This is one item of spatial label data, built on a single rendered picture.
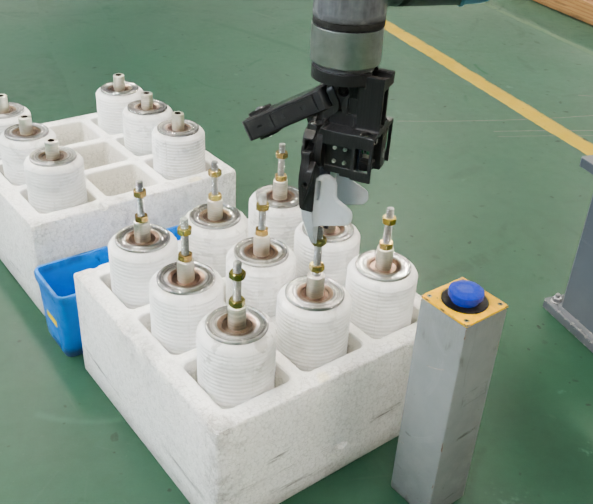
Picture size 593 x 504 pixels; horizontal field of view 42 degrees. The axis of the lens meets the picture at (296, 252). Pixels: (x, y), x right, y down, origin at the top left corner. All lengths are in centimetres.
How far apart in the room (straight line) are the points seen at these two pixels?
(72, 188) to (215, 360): 53
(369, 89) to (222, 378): 37
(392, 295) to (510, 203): 85
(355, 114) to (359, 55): 7
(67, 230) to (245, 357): 52
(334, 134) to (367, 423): 43
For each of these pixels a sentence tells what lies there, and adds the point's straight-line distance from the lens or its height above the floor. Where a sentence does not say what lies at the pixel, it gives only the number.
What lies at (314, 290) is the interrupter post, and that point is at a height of 26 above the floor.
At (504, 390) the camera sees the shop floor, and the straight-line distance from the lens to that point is 128.
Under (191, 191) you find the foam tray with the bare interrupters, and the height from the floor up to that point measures 16.
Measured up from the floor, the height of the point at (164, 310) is 23.
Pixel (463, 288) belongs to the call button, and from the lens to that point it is 88.
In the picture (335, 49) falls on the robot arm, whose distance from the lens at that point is 80.
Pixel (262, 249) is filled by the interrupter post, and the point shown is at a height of 26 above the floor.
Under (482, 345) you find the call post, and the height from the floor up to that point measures 27.
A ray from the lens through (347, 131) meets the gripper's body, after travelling 83.
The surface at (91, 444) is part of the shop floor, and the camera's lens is 115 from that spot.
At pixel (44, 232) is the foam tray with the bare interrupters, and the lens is 131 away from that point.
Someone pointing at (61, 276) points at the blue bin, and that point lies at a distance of 132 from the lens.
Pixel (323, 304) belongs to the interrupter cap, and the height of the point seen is 25.
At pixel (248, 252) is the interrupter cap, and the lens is 106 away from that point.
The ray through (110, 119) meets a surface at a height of 20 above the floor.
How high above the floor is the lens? 81
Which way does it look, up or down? 32 degrees down
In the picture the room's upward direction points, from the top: 3 degrees clockwise
